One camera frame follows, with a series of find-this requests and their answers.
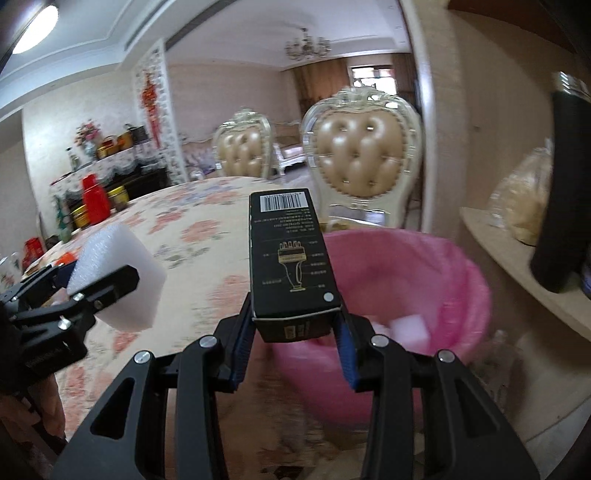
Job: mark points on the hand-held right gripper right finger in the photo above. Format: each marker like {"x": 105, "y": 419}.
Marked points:
{"x": 346, "y": 355}

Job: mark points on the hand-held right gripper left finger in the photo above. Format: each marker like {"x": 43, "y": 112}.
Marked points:
{"x": 240, "y": 350}

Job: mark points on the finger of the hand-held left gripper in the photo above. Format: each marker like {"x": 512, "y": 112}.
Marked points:
{"x": 111, "y": 288}
{"x": 51, "y": 279}

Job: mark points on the white foam block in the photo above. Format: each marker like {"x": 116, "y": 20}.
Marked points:
{"x": 124, "y": 249}
{"x": 406, "y": 325}

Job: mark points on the black and yellow cardboard box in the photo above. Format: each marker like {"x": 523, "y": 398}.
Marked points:
{"x": 286, "y": 258}

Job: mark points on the pink trash bin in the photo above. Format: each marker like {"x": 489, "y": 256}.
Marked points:
{"x": 415, "y": 267}

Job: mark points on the red foam fruit net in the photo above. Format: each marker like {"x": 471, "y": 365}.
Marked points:
{"x": 65, "y": 259}

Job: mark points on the red gift bag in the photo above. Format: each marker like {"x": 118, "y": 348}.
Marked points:
{"x": 32, "y": 251}

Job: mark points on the green floral bottle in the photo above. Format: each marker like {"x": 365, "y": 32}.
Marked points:
{"x": 63, "y": 217}

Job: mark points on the yellow lidded jar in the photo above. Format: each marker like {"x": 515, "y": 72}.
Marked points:
{"x": 81, "y": 218}

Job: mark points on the red plastic jar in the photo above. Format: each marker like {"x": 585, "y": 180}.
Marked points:
{"x": 96, "y": 203}

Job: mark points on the brown jar yellow lid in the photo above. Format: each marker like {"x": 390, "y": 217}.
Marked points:
{"x": 119, "y": 198}

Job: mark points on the black piano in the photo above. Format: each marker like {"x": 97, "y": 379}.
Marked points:
{"x": 143, "y": 182}

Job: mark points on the floral fringed piano cloth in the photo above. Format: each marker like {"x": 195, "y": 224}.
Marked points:
{"x": 120, "y": 161}

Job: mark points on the woven basket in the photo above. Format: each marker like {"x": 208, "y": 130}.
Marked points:
{"x": 106, "y": 148}

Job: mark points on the vase of pink flowers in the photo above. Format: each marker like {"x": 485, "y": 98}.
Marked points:
{"x": 87, "y": 138}

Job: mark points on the dark handbag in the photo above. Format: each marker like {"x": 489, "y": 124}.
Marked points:
{"x": 135, "y": 131}

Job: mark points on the white carved armchair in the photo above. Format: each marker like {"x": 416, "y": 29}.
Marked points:
{"x": 198, "y": 154}

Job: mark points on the white lattice screen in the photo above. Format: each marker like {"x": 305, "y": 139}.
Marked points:
{"x": 170, "y": 115}

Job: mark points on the beige tufted white chair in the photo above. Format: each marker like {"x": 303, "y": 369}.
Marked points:
{"x": 360, "y": 152}
{"x": 240, "y": 147}

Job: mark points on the red knot hanging ornament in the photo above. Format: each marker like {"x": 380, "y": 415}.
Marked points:
{"x": 151, "y": 99}

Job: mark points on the clear plastic food bag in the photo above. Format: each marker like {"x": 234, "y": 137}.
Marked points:
{"x": 526, "y": 198}

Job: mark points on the round ceiling light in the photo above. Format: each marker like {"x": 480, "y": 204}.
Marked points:
{"x": 37, "y": 27}

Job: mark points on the black bottle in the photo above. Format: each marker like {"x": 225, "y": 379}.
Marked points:
{"x": 563, "y": 184}

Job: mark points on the brown patterned curtain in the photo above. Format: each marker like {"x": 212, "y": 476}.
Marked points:
{"x": 321, "y": 78}

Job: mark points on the balcony window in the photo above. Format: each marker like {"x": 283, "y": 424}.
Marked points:
{"x": 371, "y": 76}

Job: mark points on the brown plain curtain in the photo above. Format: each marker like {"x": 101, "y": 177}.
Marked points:
{"x": 404, "y": 74}

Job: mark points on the chandelier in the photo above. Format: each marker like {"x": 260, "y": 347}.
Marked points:
{"x": 307, "y": 46}

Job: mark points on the beige wall shelf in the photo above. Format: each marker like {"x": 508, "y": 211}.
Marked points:
{"x": 545, "y": 286}

